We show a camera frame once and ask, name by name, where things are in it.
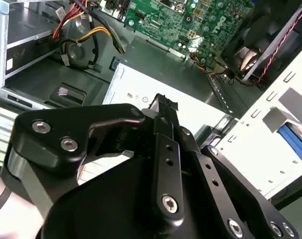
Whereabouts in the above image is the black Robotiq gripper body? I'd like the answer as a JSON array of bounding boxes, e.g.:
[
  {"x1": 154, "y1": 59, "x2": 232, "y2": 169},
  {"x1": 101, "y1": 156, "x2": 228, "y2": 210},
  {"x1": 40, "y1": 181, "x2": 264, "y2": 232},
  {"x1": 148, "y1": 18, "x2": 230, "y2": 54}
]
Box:
[{"x1": 40, "y1": 155, "x2": 226, "y2": 239}]

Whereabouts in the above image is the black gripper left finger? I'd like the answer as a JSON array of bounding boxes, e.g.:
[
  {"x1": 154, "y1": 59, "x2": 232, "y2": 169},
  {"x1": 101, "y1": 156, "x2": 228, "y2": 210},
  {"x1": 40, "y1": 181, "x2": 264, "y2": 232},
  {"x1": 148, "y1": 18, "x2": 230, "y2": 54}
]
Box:
[{"x1": 0, "y1": 93, "x2": 186, "y2": 227}]

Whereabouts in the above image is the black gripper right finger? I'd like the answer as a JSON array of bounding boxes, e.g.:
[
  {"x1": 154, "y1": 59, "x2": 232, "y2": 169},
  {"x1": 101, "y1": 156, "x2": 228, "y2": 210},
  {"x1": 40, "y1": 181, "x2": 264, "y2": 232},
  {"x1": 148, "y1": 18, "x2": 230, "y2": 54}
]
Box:
[{"x1": 165, "y1": 98, "x2": 301, "y2": 239}]

